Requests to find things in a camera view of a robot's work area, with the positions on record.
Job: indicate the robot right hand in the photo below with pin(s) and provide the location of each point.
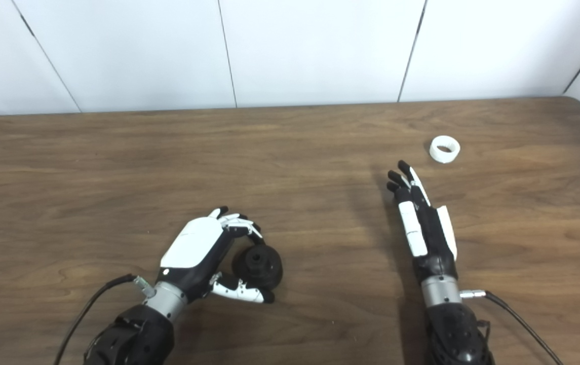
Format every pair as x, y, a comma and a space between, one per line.
434, 248

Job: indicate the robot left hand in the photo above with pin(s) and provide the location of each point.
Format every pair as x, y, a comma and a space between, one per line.
193, 243

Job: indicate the round black part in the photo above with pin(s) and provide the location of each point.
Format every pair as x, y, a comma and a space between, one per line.
264, 271

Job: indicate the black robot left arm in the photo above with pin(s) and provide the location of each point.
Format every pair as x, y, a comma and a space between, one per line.
138, 334

